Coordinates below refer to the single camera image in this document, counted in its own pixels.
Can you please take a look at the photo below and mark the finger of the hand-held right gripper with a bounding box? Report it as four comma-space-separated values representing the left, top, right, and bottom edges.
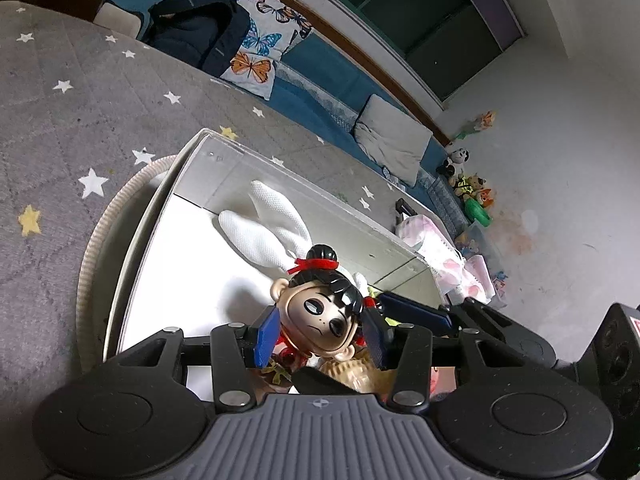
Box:
376, 292, 526, 361

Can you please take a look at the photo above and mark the butterfly print pillow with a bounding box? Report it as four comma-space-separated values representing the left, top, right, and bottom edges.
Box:
192, 0, 314, 101

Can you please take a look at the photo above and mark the dark navy backpack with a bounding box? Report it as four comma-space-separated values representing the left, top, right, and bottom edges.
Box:
141, 0, 252, 75

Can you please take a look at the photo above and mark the white cardboard box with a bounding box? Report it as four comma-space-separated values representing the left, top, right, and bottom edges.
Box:
102, 128, 453, 397

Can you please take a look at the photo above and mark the green leaf toy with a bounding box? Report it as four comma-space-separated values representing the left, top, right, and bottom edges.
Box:
261, 362, 295, 392

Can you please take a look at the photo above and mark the wooden window sill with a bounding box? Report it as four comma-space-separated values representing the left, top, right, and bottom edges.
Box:
275, 0, 452, 147

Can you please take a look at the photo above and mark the plain white pillow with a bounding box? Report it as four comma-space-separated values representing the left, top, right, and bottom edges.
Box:
354, 94, 435, 187

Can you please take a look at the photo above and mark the panda plush toy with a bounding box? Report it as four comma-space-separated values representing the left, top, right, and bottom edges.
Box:
440, 147, 471, 179

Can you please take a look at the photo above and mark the pink paw-print bag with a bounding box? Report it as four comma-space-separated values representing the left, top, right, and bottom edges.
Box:
462, 254, 496, 305

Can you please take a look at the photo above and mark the dark window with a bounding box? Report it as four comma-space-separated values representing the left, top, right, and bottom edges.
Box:
295, 0, 529, 104

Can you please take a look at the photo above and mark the black-haired doll figure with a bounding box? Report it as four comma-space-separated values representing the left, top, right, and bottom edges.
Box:
270, 243, 383, 368

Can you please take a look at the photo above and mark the grey star-printed blanket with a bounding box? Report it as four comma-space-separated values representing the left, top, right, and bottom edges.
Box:
0, 1, 453, 480

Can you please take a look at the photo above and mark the orange flower toy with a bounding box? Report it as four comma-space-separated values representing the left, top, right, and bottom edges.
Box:
456, 110, 498, 142

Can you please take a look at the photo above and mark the beige ribbed toy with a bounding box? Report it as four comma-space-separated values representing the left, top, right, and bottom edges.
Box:
320, 357, 387, 396

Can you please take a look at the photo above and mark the pink tissue packet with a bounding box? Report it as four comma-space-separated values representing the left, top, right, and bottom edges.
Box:
395, 212, 468, 297

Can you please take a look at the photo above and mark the yellow plush toy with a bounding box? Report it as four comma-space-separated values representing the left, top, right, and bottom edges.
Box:
452, 172, 489, 199

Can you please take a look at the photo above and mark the blue sofa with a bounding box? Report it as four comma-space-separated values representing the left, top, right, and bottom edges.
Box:
95, 0, 512, 311

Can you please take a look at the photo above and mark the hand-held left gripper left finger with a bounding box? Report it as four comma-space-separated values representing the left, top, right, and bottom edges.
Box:
149, 305, 282, 414

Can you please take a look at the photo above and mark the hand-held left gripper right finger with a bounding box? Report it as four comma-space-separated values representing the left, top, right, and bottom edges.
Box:
362, 306, 490, 411

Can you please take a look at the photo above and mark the pink toy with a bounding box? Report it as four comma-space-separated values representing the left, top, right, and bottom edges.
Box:
429, 366, 457, 397

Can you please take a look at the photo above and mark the green plastic toy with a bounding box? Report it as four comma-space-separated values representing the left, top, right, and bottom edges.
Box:
464, 199, 494, 226

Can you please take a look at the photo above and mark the clear plastic storage bin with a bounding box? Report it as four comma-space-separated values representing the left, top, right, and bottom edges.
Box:
455, 222, 512, 307

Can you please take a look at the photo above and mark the white plush rabbit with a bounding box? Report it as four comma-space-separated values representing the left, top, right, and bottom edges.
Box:
217, 180, 370, 292

